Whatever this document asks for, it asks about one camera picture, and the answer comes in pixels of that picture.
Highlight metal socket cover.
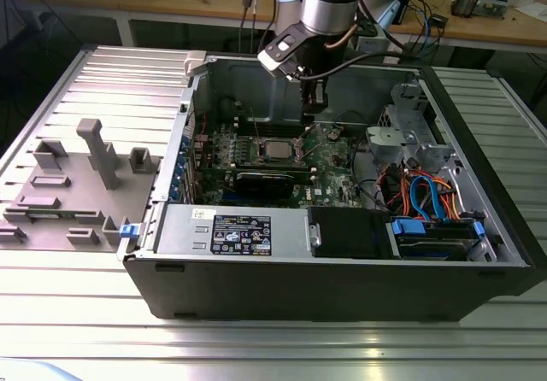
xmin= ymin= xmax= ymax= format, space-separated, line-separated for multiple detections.
xmin=294 ymin=122 xmax=321 ymax=162

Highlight silver CPU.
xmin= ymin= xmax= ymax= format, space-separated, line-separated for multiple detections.
xmin=263 ymin=139 xmax=297 ymax=160

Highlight RAM slot white clips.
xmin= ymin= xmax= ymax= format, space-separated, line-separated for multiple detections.
xmin=236 ymin=126 xmax=309 ymax=134
xmin=199 ymin=165 xmax=316 ymax=174

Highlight CPU socket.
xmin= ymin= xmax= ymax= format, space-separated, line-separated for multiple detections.
xmin=250 ymin=134 xmax=308 ymax=165

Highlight black plastic bay cover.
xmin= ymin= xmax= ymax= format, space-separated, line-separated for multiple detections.
xmin=307 ymin=205 xmax=403 ymax=261

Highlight green motherboard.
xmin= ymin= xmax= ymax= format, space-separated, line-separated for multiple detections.
xmin=187 ymin=118 xmax=364 ymax=209

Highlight silver metal drive cage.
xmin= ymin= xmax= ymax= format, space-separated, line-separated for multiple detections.
xmin=365 ymin=80 xmax=461 ymax=173

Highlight black graphics card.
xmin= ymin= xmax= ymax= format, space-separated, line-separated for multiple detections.
xmin=222 ymin=167 xmax=297 ymax=202

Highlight grey plastic latch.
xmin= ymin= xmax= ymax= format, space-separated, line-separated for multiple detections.
xmin=182 ymin=50 xmax=209 ymax=78

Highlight hard disk in blue carrier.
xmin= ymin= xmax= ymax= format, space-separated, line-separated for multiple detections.
xmin=386 ymin=214 xmax=486 ymax=262

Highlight small electronic device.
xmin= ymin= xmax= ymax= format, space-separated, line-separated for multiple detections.
xmin=450 ymin=0 xmax=509 ymax=19

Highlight wooden desk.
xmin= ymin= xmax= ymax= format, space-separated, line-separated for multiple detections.
xmin=0 ymin=0 xmax=547 ymax=53

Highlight black PC case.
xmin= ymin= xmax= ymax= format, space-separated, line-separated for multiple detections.
xmin=115 ymin=50 xmax=547 ymax=323

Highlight grey power supply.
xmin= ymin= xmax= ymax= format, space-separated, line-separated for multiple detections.
xmin=156 ymin=203 xmax=309 ymax=259

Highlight grey parts rack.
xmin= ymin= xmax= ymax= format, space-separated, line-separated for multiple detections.
xmin=0 ymin=118 xmax=166 ymax=254

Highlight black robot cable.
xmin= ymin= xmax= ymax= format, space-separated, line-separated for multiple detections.
xmin=297 ymin=51 xmax=405 ymax=79

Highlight thin black wire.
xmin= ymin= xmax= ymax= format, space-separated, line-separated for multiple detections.
xmin=334 ymin=109 xmax=368 ymax=128

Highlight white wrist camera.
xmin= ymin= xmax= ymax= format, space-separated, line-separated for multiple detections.
xmin=257 ymin=26 xmax=309 ymax=81

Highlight flat blue wire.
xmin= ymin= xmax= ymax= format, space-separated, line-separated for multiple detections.
xmin=409 ymin=174 xmax=449 ymax=224

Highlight orange wire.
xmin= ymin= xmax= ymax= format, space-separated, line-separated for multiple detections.
xmin=426 ymin=177 xmax=465 ymax=222

